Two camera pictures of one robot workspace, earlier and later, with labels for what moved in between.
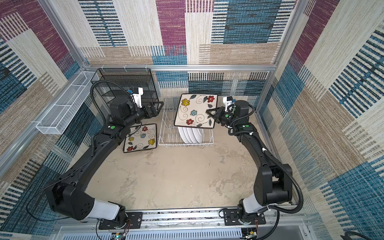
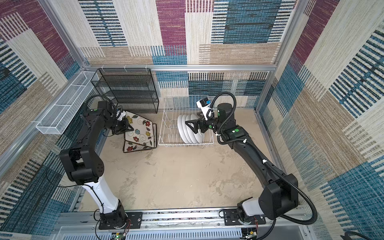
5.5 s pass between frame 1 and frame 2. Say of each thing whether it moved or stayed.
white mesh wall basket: stayed
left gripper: moved
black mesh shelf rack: stayed
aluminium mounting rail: stayed
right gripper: moved
